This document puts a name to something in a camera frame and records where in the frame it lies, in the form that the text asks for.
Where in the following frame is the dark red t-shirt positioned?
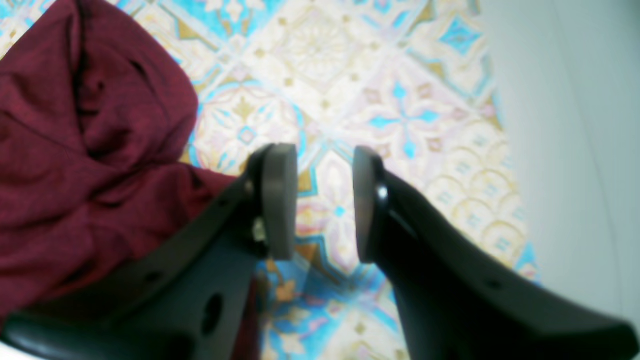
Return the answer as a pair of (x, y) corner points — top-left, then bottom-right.
(0, 0), (261, 360)

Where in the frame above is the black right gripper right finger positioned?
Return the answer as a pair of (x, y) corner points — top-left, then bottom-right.
(353, 146), (639, 360)

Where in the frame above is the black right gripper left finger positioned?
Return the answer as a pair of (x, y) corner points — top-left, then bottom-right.
(1, 143), (298, 360)

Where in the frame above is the patterned colourful tablecloth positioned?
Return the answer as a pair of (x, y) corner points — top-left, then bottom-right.
(1, 0), (538, 360)

